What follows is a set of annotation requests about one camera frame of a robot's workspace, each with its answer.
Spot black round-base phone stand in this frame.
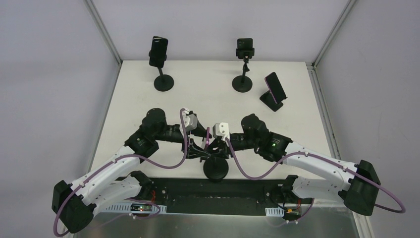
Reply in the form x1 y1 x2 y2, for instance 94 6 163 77
200 145 229 182

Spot purple phone with black screen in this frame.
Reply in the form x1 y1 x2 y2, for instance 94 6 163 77
205 127 211 148

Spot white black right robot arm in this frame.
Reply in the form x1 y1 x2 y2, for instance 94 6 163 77
205 114 381 216

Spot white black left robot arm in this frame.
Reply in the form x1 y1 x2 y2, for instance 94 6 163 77
52 108 212 238

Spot black folding phone stand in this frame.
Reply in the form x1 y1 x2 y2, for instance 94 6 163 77
259 90 288 112

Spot black phone back left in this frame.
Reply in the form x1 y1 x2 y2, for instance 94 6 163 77
149 36 168 68

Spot purple phone on folding stand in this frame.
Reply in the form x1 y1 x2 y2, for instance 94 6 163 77
264 72 287 104

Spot black phone back middle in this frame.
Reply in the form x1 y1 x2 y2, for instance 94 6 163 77
237 38 254 52

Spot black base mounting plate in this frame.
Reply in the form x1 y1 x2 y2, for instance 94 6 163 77
134 178 311 216

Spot right controller board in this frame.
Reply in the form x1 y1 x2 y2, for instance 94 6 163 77
265 207 302 219

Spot controller board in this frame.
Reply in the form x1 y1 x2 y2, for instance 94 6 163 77
265 207 302 219
102 202 167 214

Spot left controller board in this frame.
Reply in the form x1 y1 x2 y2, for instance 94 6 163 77
102 202 167 214

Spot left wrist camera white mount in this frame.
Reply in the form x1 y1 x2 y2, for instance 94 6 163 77
179 109 198 133

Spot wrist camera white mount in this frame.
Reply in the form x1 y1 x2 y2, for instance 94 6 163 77
179 109 198 133
212 122 230 141

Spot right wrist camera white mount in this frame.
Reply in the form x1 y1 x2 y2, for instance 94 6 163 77
212 122 230 141

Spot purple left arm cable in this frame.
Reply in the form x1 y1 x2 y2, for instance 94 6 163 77
53 108 189 238

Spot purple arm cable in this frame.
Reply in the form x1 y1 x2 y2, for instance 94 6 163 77
53 108 189 238
224 136 407 214

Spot right aluminium frame rail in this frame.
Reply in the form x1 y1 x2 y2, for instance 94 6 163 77
306 0 358 165

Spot aluminium frame rail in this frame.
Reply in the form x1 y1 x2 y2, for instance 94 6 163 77
306 0 358 165
69 179 366 211

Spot front aluminium frame rail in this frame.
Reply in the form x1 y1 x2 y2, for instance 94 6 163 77
69 179 366 211

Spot aluminium table edge rail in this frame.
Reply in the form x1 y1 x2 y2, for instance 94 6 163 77
83 0 122 172

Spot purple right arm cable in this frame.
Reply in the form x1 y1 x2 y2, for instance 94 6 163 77
224 136 407 214

